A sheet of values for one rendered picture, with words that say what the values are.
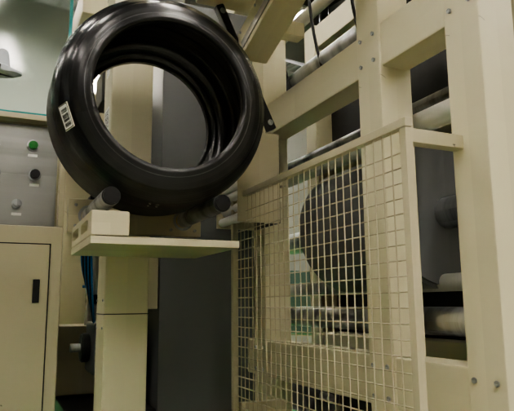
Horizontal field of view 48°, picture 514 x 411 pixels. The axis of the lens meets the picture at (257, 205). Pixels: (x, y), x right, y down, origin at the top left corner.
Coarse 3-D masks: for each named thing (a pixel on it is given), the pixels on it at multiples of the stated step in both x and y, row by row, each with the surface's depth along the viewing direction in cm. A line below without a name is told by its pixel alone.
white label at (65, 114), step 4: (64, 104) 134; (68, 104) 134; (60, 108) 136; (64, 108) 135; (68, 108) 134; (60, 112) 136; (64, 112) 135; (68, 112) 134; (60, 116) 136; (64, 116) 135; (68, 116) 135; (64, 120) 136; (68, 120) 135; (72, 120) 134; (64, 124) 136; (68, 124) 135; (72, 124) 134; (64, 128) 136; (68, 128) 135
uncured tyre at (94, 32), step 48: (144, 0) 149; (96, 48) 139; (144, 48) 172; (192, 48) 173; (240, 48) 157; (48, 96) 149; (240, 96) 155; (96, 144) 136; (240, 144) 151; (96, 192) 150; (144, 192) 141; (192, 192) 145
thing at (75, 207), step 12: (72, 204) 165; (84, 204) 167; (72, 216) 165; (132, 216) 172; (144, 216) 174; (156, 216) 175; (168, 216) 177; (72, 228) 164; (132, 228) 172; (144, 228) 173; (156, 228) 174; (168, 228) 176; (180, 228) 177; (192, 228) 179
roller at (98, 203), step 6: (102, 192) 135; (108, 192) 136; (114, 192) 136; (96, 198) 142; (102, 198) 135; (108, 198) 135; (114, 198) 136; (120, 198) 137; (90, 204) 152; (96, 204) 142; (102, 204) 138; (108, 204) 136; (114, 204) 136; (84, 210) 161; (90, 210) 152; (84, 216) 161
